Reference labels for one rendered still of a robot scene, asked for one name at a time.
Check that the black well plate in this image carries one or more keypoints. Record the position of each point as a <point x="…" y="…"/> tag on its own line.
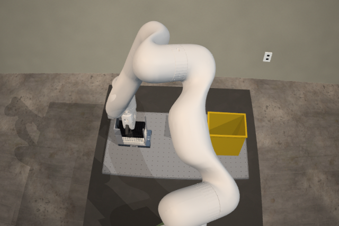
<point x="137" y="131"/>

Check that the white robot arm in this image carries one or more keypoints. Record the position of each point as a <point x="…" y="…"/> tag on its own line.
<point x="194" y="65"/>

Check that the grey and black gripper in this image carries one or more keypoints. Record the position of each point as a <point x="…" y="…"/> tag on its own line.
<point x="128" y="122"/>

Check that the yellow square bin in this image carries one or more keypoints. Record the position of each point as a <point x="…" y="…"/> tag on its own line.
<point x="231" y="126"/>

